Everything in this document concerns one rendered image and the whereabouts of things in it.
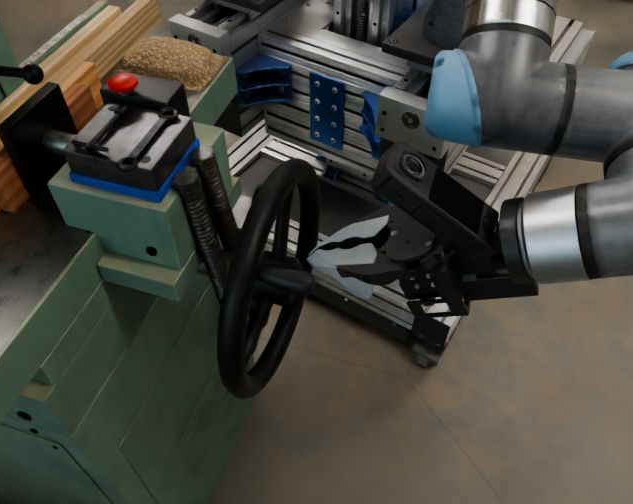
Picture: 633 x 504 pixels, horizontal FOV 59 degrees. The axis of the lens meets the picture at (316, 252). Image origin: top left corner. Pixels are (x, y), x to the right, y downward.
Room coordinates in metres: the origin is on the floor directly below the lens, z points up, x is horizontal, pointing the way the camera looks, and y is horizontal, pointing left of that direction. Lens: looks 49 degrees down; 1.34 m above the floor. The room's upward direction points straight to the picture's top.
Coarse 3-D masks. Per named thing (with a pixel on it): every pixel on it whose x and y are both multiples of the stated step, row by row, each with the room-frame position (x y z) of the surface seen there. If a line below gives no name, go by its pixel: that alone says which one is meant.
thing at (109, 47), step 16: (144, 0) 0.85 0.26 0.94; (128, 16) 0.80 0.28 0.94; (144, 16) 0.83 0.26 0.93; (112, 32) 0.76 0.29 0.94; (128, 32) 0.78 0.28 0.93; (144, 32) 0.82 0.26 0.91; (96, 48) 0.71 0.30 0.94; (112, 48) 0.74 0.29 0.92; (128, 48) 0.77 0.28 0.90; (96, 64) 0.70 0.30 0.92; (112, 64) 0.73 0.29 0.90; (48, 80) 0.63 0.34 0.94
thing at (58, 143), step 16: (32, 96) 0.52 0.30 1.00; (48, 96) 0.52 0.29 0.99; (16, 112) 0.49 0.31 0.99; (32, 112) 0.49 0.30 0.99; (48, 112) 0.51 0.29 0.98; (64, 112) 0.53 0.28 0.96; (0, 128) 0.46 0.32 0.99; (16, 128) 0.47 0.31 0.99; (32, 128) 0.49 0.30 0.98; (48, 128) 0.51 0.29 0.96; (64, 128) 0.53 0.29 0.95; (16, 144) 0.46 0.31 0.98; (32, 144) 0.48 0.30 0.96; (48, 144) 0.49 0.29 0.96; (64, 144) 0.48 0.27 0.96; (16, 160) 0.46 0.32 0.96; (32, 160) 0.47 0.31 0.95; (48, 160) 0.49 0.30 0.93; (64, 160) 0.51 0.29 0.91; (32, 176) 0.46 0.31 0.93; (48, 176) 0.48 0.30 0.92; (32, 192) 0.46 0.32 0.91
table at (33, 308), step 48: (192, 96) 0.66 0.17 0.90; (48, 192) 0.47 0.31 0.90; (240, 192) 0.53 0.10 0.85; (0, 240) 0.40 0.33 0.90; (48, 240) 0.40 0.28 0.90; (96, 240) 0.40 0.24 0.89; (0, 288) 0.33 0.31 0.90; (48, 288) 0.33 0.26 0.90; (96, 288) 0.38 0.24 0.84; (144, 288) 0.37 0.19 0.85; (0, 336) 0.28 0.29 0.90; (48, 336) 0.30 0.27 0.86; (0, 384) 0.24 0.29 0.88
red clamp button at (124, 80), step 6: (126, 72) 0.52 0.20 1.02; (114, 78) 0.50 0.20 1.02; (120, 78) 0.50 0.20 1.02; (126, 78) 0.50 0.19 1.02; (132, 78) 0.51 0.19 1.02; (108, 84) 0.50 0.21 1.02; (114, 84) 0.50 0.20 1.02; (120, 84) 0.49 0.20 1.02; (126, 84) 0.50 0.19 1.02; (132, 84) 0.50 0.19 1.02; (114, 90) 0.49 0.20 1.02; (120, 90) 0.49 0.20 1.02; (126, 90) 0.49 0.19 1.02
